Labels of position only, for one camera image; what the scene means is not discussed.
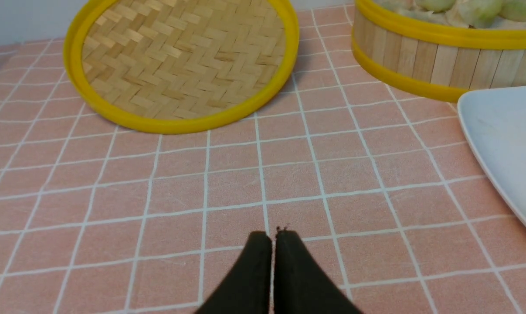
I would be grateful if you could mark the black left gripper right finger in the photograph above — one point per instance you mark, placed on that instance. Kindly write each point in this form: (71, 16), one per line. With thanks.
(300, 285)

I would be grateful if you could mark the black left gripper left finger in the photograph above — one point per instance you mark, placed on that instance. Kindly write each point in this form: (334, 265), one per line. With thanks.
(246, 287)

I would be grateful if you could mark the white square plate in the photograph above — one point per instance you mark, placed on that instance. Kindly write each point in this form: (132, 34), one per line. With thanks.
(494, 124)

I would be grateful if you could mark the pink checkered tablecloth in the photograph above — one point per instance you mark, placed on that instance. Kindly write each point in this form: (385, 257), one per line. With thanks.
(380, 184)

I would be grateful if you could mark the bamboo steamer basket yellow rim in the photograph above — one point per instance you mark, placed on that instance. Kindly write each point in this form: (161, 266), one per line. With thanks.
(433, 60)

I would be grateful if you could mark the bamboo steamer lid yellow rim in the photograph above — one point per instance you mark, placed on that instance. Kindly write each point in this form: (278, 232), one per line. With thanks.
(180, 66)

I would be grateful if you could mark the green dumpling front left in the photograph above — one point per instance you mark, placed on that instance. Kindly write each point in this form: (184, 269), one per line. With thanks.
(436, 6)

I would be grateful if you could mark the green dumpling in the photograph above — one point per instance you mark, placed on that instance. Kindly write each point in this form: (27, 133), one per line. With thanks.
(479, 13)
(436, 6)

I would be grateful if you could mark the green dumpling centre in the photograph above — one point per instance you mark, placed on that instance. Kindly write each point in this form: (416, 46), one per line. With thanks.
(479, 13)

